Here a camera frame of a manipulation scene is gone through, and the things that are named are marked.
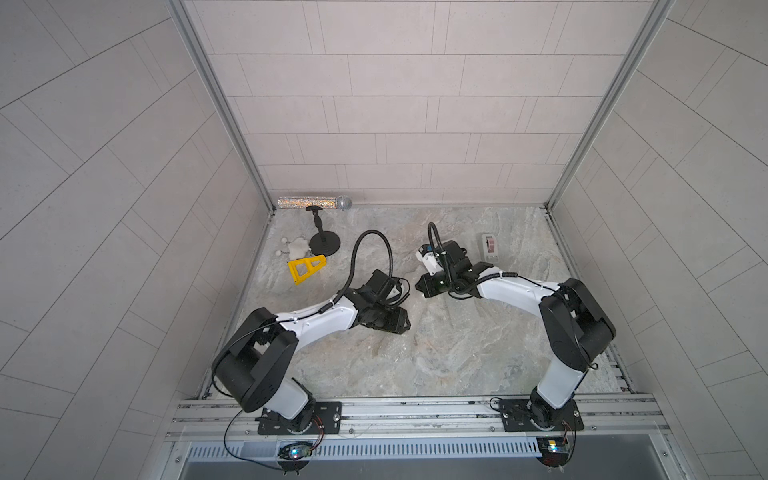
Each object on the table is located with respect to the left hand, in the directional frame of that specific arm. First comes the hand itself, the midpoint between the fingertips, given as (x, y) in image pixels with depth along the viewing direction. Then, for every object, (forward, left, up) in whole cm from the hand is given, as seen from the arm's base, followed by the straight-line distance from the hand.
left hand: (407, 324), depth 85 cm
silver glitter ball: (+28, +19, +21) cm, 40 cm away
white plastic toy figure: (+26, +37, 0) cm, 46 cm away
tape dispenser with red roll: (+26, -28, +3) cm, 38 cm away
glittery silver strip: (+29, +32, +19) cm, 47 cm away
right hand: (+11, -3, +3) cm, 12 cm away
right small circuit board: (-29, -33, -2) cm, 44 cm away
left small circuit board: (-29, +25, +1) cm, 38 cm away
